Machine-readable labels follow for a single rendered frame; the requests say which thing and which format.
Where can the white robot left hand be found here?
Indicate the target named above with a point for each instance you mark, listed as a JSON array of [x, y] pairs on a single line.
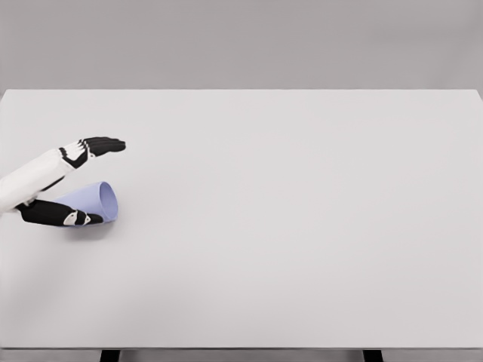
[[34, 175]]

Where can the lavender plastic cup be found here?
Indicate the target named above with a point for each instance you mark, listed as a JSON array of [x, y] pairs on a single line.
[[107, 200]]

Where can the white table with black legs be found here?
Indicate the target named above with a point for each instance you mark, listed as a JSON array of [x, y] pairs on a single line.
[[264, 226]]

